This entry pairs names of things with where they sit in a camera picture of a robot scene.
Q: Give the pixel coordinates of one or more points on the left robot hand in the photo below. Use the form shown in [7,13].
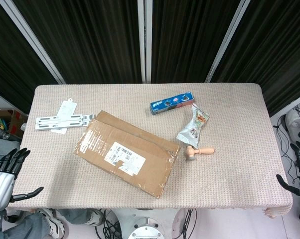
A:
[1,185]

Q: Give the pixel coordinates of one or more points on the brown cardboard shipping box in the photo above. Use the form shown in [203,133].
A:
[125,154]

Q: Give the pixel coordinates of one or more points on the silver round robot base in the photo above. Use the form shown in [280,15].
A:
[150,227]

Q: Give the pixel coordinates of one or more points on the blue snack package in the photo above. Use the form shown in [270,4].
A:
[172,103]

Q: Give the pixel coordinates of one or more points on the blue jeans leg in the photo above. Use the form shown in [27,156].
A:
[23,227]

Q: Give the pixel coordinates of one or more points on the white and black sneaker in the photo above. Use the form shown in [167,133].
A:
[95,216]
[55,221]

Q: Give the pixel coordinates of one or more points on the open brown storage carton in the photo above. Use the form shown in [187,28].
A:
[14,122]

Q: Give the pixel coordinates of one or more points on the beige waffle tablecloth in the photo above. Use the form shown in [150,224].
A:
[227,161]

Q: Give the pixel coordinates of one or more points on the white metal folding stand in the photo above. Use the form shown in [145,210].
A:
[65,122]

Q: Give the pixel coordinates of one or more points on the white packaging card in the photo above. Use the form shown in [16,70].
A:
[66,108]

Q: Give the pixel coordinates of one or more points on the beige toy hammer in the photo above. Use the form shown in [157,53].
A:
[202,151]

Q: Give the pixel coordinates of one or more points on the silver snack bag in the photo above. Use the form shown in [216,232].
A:
[193,127]

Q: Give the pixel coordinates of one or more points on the black folding screen panel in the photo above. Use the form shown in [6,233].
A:
[10,62]
[277,44]
[90,37]
[190,37]

